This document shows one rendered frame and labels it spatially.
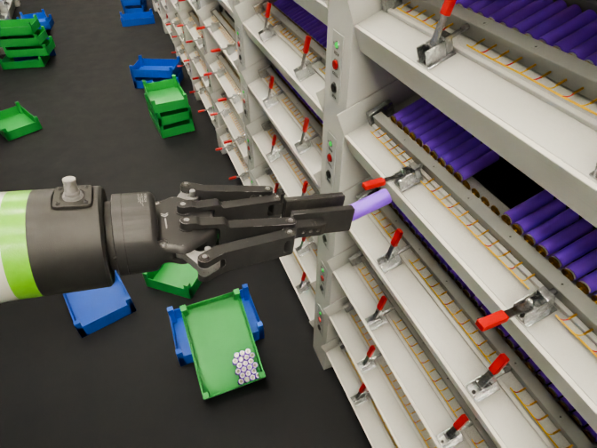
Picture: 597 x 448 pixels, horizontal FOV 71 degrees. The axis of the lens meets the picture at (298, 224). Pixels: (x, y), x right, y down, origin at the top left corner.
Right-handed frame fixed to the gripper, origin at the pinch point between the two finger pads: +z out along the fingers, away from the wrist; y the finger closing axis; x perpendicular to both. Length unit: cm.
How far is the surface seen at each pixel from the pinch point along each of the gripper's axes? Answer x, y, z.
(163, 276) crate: 101, 96, -13
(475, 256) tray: 7.6, -2.9, 23.0
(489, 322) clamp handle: 7.1, -13.0, 16.5
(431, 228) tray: 8.2, 4.3, 21.1
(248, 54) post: 14, 102, 19
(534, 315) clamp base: 7.0, -13.5, 22.6
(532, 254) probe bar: 3.4, -7.8, 25.8
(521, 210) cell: 1.7, -1.5, 29.0
